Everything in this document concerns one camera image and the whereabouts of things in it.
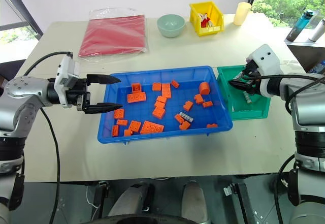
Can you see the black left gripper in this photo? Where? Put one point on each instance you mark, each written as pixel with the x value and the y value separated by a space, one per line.
pixel 78 92

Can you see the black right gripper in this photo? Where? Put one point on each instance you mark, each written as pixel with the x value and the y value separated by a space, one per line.
pixel 254 81

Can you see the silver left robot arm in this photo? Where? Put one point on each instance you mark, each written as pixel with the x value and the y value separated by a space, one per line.
pixel 23 89

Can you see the dark rounded robot base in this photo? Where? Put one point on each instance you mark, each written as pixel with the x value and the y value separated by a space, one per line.
pixel 152 220

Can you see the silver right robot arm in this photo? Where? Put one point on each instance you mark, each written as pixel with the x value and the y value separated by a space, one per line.
pixel 304 112

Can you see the green plastic bin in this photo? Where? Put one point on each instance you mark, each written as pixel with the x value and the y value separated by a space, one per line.
pixel 250 114

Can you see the yellow plastic bin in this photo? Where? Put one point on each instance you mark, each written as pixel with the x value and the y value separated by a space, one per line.
pixel 196 22

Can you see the blue plastic bin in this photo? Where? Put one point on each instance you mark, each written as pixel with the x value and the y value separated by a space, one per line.
pixel 165 136

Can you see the small orange brick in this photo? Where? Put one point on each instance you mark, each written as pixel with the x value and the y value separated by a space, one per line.
pixel 128 132
pixel 198 99
pixel 179 118
pixel 161 99
pixel 159 104
pixel 207 104
pixel 188 106
pixel 122 122
pixel 157 86
pixel 115 130
pixel 175 83
pixel 184 125

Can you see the orange upright square brick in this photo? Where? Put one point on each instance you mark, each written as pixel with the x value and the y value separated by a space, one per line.
pixel 136 88

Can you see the orange three-stud flat plate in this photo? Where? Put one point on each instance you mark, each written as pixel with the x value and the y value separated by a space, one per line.
pixel 137 97

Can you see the orange cylinder block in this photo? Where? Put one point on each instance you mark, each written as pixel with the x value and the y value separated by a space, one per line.
pixel 204 88

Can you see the red cloth in plastic bag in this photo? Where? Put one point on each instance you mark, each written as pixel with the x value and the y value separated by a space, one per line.
pixel 113 34

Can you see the large orange flat plate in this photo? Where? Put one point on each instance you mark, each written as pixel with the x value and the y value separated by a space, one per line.
pixel 151 127

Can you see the long orange brick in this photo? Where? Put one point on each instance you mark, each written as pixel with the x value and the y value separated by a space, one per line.
pixel 165 91

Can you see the cream plastic cup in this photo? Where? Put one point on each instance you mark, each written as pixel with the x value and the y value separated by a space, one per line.
pixel 241 14

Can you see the grey building brick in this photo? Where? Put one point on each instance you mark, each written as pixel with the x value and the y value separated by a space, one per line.
pixel 186 116

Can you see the red white tassel bundle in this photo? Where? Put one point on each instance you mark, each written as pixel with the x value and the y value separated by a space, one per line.
pixel 205 20

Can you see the clear plastic bottle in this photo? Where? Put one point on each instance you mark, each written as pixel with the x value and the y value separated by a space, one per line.
pixel 318 67

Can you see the blue grey water bottle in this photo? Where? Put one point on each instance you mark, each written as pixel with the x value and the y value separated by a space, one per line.
pixel 299 26

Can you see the pale green ceramic bowl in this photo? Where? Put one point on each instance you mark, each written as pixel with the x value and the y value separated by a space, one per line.
pixel 170 28

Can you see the white thermos bottle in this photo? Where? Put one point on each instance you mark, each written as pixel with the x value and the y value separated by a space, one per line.
pixel 317 31

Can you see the grey robot leg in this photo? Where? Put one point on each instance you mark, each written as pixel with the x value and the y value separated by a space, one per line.
pixel 129 201
pixel 193 198

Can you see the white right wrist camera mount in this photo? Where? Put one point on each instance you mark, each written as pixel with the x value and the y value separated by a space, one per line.
pixel 266 61

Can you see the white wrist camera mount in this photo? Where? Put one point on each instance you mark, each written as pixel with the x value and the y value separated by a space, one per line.
pixel 266 61
pixel 66 69

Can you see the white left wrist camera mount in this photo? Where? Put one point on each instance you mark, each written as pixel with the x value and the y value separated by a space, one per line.
pixel 66 69

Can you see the black table leg bracket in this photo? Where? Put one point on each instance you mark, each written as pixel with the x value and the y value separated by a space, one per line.
pixel 241 201
pixel 101 193

